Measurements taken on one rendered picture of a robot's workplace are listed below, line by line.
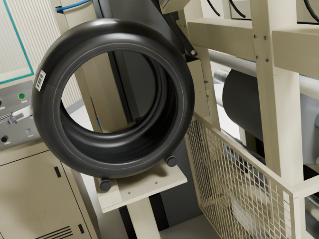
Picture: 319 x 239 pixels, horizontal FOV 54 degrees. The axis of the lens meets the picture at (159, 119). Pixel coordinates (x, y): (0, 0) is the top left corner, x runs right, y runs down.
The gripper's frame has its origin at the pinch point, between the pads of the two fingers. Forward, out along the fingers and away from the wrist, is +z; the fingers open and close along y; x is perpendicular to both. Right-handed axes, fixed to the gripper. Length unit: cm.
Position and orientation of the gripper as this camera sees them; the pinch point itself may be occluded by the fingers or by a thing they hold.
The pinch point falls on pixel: (23, 113)
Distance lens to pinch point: 121.8
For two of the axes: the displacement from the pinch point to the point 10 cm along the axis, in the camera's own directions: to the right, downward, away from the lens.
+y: -2.9, -3.2, 9.0
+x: 3.5, 8.4, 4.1
